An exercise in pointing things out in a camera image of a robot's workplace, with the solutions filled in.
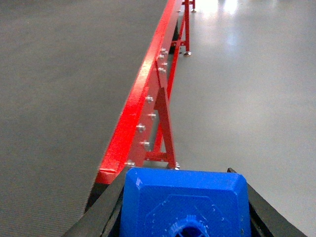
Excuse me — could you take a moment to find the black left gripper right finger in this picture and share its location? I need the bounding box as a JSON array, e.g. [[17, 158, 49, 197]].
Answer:
[[227, 168, 306, 237]]

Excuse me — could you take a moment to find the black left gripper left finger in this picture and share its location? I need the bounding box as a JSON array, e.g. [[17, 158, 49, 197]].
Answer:
[[63, 170, 127, 237]]

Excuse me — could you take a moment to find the blue rectangular plastic part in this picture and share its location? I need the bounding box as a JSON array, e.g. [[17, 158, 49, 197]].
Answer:
[[119, 168, 251, 237]]

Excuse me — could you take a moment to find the red metal table frame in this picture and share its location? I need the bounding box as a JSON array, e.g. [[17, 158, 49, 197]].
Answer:
[[95, 0, 196, 185]]

